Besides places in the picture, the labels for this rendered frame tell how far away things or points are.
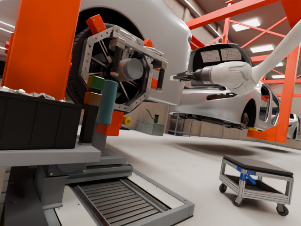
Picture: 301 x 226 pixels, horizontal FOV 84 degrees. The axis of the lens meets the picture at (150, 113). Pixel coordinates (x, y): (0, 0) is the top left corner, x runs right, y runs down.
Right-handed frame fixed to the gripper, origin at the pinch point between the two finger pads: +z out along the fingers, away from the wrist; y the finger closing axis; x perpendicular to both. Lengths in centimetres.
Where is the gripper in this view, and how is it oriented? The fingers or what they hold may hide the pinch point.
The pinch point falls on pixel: (174, 78)
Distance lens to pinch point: 105.5
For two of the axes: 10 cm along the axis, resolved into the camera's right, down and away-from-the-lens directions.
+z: -6.6, -0.9, 7.4
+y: 7.3, 1.5, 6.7
